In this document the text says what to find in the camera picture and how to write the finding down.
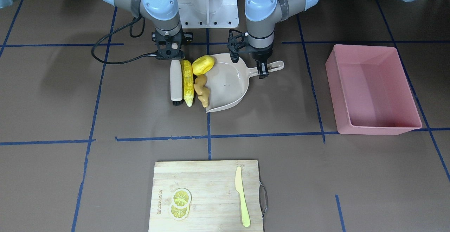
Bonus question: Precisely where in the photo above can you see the wooden cutting board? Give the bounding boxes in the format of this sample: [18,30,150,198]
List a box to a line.
[148,160,264,232]

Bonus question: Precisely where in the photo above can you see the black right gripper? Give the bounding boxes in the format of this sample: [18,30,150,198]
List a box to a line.
[152,31,193,60]

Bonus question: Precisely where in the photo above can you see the upper toy lemon slice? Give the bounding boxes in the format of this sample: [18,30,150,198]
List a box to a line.
[171,188,192,208]

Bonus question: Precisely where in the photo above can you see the beige plastic dustpan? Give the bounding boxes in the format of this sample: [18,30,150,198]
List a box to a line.
[205,53,284,113]

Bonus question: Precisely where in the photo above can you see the tan toy ginger root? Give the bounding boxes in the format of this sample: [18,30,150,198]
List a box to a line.
[193,75,210,108]

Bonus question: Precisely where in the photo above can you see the yellow plastic toy knife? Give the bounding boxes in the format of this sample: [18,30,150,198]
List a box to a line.
[234,166,251,227]

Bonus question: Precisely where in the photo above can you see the white handled black brush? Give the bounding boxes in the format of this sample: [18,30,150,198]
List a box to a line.
[170,59,183,106]

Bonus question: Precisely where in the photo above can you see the pink plastic bin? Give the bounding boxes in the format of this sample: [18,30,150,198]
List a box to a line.
[325,44,422,135]

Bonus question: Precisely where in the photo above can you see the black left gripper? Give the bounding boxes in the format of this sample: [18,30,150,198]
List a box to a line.
[227,30,273,79]

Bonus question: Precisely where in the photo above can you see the yellow toy potato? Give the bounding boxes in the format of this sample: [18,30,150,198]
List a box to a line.
[192,55,215,76]

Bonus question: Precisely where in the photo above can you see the yellow toy corn cob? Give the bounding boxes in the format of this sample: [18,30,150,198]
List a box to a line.
[181,60,194,107]

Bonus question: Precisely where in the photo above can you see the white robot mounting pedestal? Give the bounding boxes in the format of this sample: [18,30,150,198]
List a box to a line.
[178,0,239,29]

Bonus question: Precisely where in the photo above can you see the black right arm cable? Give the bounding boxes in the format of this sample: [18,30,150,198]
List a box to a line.
[91,14,157,65]

